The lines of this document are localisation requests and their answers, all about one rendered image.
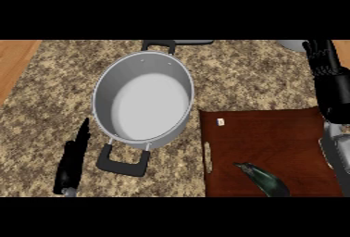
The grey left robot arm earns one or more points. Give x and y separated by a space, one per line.
70 192

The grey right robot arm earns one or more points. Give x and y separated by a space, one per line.
339 154

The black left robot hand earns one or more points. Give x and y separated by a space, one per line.
73 160

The dark green eggplant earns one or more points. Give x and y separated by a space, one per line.
267 182

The grey flat object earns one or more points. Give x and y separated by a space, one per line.
194 41

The dark brown wooden tray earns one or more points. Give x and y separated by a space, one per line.
270 139

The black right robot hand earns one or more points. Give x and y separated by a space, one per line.
330 80

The grey round object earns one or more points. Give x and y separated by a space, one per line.
292 44

